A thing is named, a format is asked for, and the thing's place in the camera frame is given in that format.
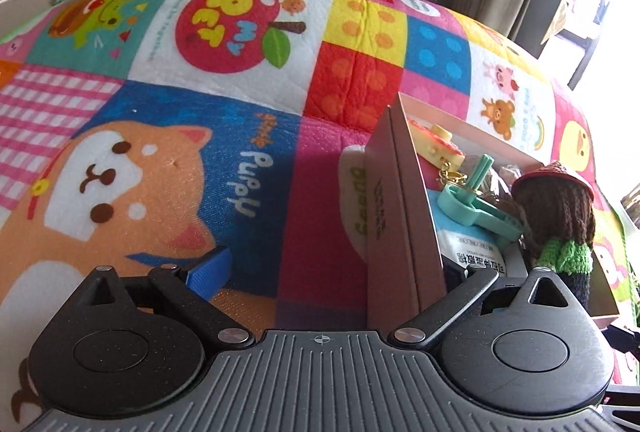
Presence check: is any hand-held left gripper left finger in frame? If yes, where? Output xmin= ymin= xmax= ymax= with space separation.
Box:
xmin=70 ymin=246 xmax=256 ymax=350

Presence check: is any colourful printed blanket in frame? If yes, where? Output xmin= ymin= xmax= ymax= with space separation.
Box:
xmin=0 ymin=0 xmax=640 ymax=432

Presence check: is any brown knitted doll red hat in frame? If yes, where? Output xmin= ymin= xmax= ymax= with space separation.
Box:
xmin=512 ymin=162 xmax=598 ymax=310

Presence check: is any yellow toy keychain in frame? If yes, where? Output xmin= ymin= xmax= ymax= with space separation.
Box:
xmin=407 ymin=119 xmax=482 ymax=193

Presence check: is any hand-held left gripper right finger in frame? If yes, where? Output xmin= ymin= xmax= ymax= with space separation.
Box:
xmin=392 ymin=265 xmax=583 ymax=358

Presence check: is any white printed packet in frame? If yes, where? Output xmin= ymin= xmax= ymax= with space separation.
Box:
xmin=432 ymin=207 xmax=526 ymax=283

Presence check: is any pink cardboard box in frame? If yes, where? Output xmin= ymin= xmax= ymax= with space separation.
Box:
xmin=364 ymin=91 xmax=621 ymax=330

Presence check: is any teal plastic tool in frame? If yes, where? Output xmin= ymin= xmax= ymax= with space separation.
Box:
xmin=437 ymin=155 xmax=526 ymax=240

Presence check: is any white pouch green print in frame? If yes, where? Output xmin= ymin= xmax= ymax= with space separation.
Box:
xmin=337 ymin=145 xmax=373 ymax=263

